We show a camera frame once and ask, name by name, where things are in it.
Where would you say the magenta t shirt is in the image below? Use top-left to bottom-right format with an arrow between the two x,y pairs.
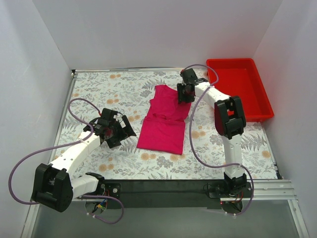
137,85 -> 191,155

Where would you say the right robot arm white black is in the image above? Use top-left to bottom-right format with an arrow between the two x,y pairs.
177,68 -> 247,197

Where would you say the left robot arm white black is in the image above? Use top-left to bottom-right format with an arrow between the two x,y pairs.
32,108 -> 136,212

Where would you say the red plastic bin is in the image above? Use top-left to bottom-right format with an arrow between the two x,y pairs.
206,58 -> 274,122

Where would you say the floral patterned table mat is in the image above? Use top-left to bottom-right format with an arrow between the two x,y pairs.
59,70 -> 277,179

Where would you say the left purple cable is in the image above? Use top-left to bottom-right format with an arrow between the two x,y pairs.
8,98 -> 124,225

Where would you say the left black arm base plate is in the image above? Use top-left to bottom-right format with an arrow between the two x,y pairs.
101,183 -> 121,199

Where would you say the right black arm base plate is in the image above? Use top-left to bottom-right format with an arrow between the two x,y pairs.
203,180 -> 252,199

